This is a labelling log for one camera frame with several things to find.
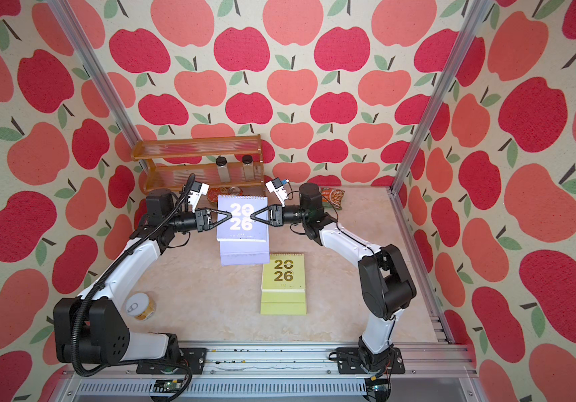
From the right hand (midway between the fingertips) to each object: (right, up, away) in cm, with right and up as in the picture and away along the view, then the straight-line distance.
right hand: (252, 222), depth 75 cm
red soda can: (-12, +12, +30) cm, 35 cm away
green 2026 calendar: (+9, -24, +8) cm, 27 cm away
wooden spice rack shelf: (-44, +26, +40) cm, 64 cm away
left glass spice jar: (-15, +22, +20) cm, 34 cm away
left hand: (-6, 0, -2) cm, 7 cm away
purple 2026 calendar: (-3, -5, 0) cm, 6 cm away
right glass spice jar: (-5, +21, +24) cm, 32 cm away
